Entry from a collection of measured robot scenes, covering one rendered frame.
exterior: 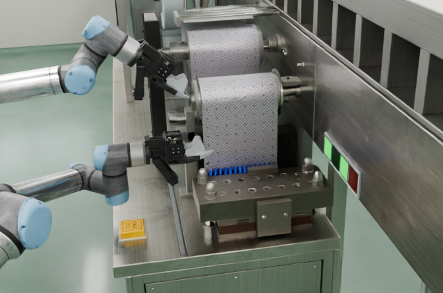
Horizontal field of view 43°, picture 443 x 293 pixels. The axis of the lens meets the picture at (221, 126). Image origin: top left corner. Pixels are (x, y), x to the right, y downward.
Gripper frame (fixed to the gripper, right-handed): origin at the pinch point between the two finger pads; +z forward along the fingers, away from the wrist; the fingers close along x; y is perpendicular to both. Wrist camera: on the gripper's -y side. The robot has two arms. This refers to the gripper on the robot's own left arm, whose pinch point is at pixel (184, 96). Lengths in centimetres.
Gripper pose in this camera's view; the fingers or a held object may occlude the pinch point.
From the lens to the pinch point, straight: 174.0
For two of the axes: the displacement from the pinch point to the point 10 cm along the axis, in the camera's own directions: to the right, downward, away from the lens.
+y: 6.1, -7.7, -2.1
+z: 7.8, 5.2, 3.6
